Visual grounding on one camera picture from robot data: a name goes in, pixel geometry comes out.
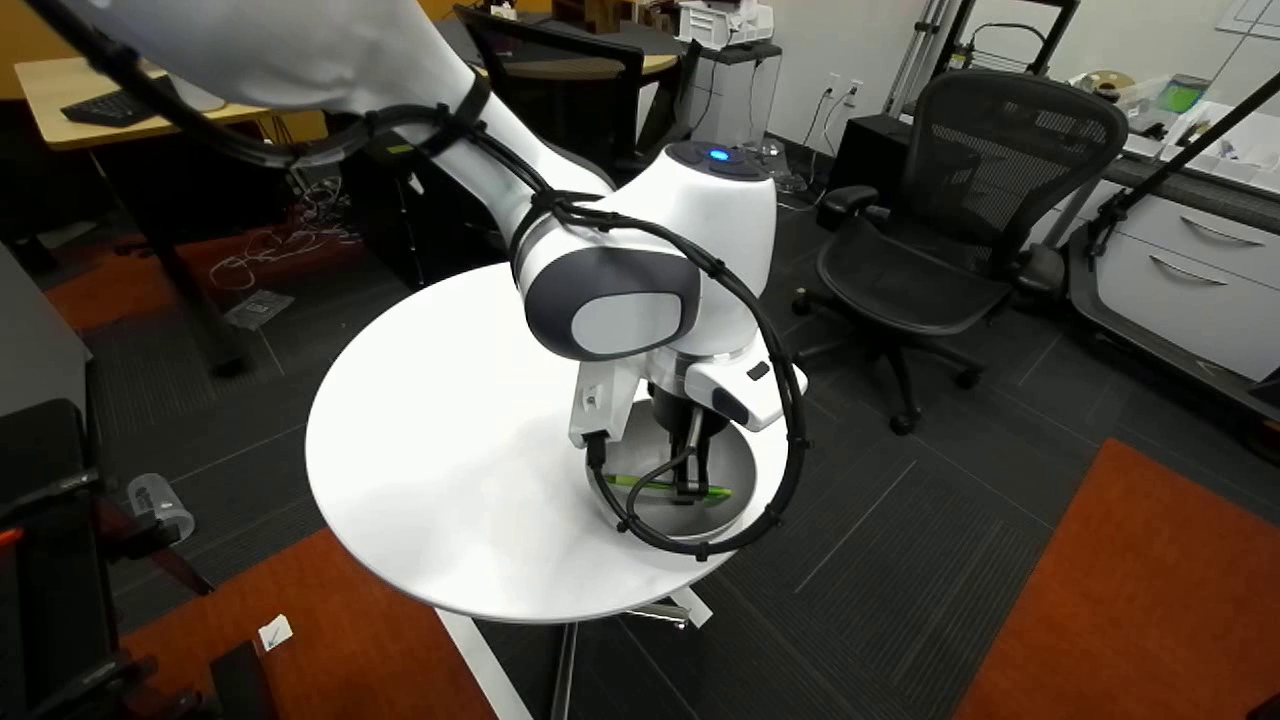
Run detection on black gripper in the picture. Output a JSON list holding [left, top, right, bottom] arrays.
[[646, 357, 718, 497]]

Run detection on green pen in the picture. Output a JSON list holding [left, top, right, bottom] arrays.
[[606, 471, 737, 509]]

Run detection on white round bowl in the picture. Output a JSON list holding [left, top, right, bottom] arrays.
[[592, 395, 794, 552]]

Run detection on black mesh office chair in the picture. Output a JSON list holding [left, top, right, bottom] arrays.
[[794, 69, 1134, 435]]

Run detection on white table base legs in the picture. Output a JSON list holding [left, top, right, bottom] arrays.
[[435, 581, 720, 720]]

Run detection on black floor box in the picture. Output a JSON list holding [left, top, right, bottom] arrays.
[[846, 111, 942, 191]]

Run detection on black chair with high back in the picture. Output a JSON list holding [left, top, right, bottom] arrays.
[[457, 8, 704, 186]]

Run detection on white box device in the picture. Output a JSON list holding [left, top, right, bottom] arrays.
[[675, 0, 779, 56]]

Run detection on white drawer cabinet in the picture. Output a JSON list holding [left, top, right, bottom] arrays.
[[1091, 164, 1280, 383]]

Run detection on black tripod pole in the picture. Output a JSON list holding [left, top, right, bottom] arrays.
[[1085, 73, 1280, 260]]

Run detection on light wooden desk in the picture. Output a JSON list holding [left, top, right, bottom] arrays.
[[13, 51, 334, 382]]

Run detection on black stand post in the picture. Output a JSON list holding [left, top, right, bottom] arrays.
[[205, 639, 285, 720]]

